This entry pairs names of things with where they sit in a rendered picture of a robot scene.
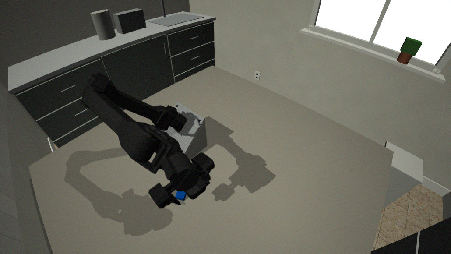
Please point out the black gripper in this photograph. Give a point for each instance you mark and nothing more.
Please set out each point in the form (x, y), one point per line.
(162, 195)

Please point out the blue rectangular block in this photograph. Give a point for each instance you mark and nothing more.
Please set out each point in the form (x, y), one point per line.
(180, 195)

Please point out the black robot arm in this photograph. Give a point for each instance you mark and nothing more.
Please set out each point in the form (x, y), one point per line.
(140, 140)

